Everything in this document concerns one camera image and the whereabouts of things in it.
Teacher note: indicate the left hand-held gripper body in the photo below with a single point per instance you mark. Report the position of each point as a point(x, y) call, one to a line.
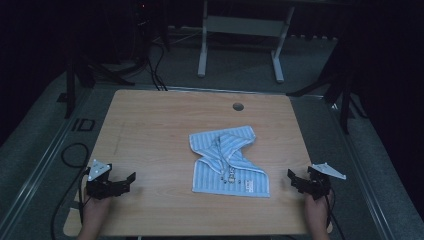
point(100, 190)

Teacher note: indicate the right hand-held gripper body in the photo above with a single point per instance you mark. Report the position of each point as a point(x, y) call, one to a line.
point(318, 185)

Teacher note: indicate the blue striped towel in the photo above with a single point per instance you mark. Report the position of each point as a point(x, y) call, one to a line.
point(230, 176)

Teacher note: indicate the person's left hand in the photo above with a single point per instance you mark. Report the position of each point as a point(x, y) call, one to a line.
point(95, 210)

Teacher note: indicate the person's right hand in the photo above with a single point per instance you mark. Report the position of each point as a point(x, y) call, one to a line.
point(316, 211)

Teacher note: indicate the black metal stand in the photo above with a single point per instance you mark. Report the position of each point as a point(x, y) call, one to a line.
point(345, 100)
point(70, 86)

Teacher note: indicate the metal floor rail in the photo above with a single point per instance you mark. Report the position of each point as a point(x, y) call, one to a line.
point(36, 173)
point(363, 176)

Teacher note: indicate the white metal desk frame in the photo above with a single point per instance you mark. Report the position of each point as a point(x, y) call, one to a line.
point(241, 26)

